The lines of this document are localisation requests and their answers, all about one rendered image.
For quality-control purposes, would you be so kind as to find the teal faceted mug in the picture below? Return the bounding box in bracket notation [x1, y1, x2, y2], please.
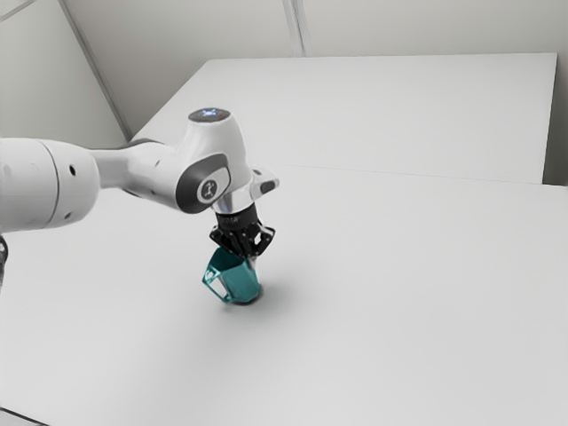
[200, 247, 261, 306]

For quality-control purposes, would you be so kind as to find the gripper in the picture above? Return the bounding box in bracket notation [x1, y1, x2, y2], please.
[209, 203, 276, 272]

